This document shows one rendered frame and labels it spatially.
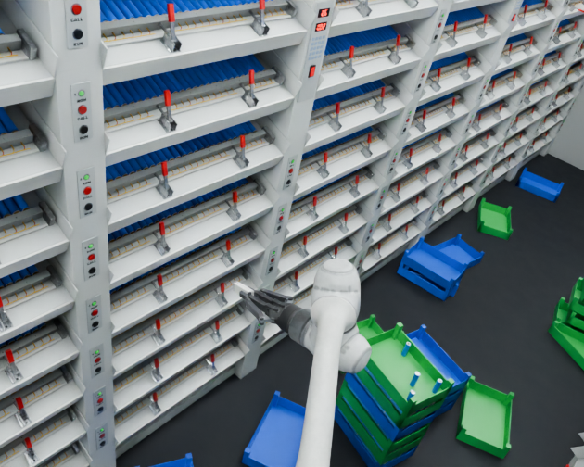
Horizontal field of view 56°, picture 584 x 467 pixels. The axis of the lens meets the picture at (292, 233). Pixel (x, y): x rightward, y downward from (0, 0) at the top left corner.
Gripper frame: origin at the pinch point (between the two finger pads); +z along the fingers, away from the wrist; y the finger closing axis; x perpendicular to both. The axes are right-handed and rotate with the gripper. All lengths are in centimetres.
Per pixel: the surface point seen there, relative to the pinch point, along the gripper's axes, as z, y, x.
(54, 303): 18.0, -44.3, 10.8
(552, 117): 32, 366, -42
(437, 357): -21, 95, -75
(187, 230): 20.4, -2.1, 12.4
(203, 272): 23.1, 4.6, -6.9
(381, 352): -15, 55, -50
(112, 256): 22.1, -25.4, 13.6
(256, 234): 23.5, 28.7, -3.3
